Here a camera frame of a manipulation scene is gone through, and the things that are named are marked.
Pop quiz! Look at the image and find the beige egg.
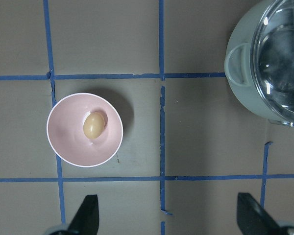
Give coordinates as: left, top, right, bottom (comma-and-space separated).
83, 112, 105, 139

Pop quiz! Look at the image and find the grey-green pot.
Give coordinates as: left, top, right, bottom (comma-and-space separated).
223, 0, 294, 128

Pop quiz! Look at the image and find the clear glass pot lid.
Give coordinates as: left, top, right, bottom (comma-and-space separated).
251, 0, 294, 126

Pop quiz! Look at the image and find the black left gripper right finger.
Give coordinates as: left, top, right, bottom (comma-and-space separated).
237, 192, 284, 235

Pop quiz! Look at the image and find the pink ceramic bowl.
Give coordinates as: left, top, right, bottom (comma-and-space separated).
46, 93, 123, 167

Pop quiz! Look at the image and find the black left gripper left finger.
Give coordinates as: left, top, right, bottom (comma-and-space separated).
67, 195, 99, 235

